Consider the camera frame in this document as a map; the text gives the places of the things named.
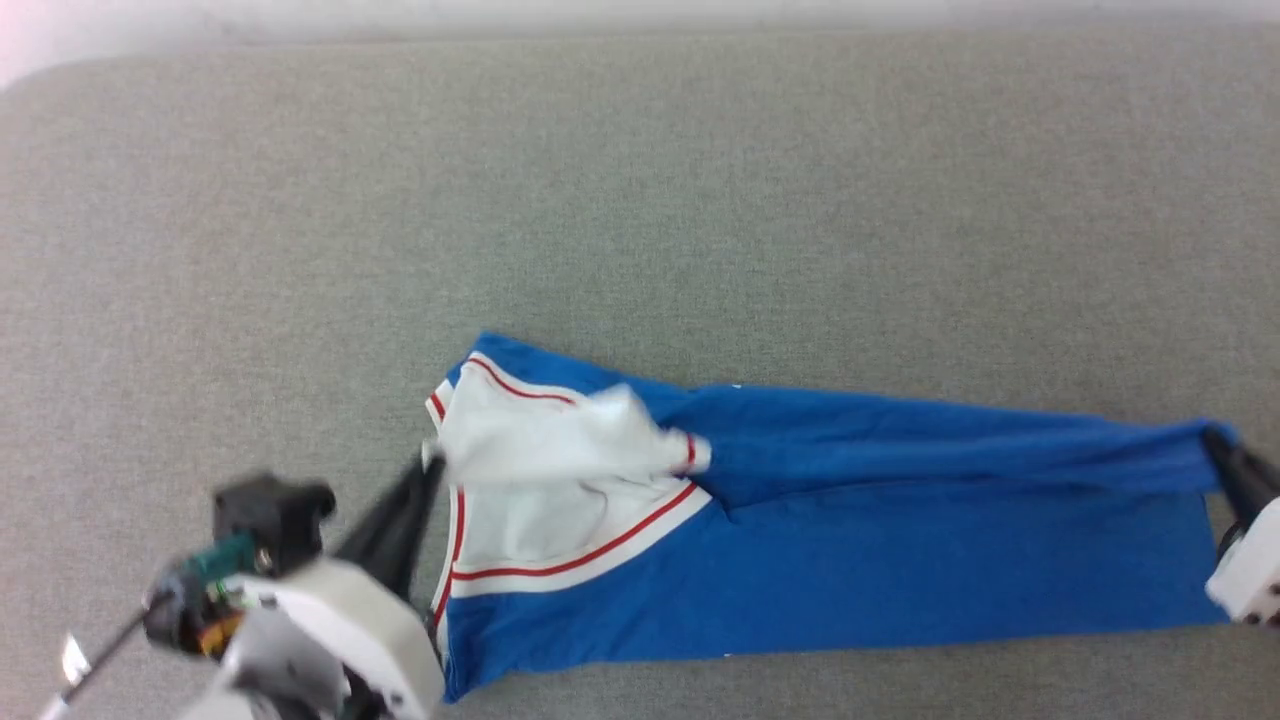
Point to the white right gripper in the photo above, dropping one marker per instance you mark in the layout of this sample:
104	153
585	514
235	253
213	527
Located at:
1250	575

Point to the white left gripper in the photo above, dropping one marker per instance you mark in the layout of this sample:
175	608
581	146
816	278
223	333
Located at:
350	630

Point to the blue and white garment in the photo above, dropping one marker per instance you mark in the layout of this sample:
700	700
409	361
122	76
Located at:
850	560

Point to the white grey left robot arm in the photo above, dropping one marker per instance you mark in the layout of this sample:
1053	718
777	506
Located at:
270	670

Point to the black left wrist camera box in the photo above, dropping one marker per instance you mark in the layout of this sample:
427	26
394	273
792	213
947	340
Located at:
270	515

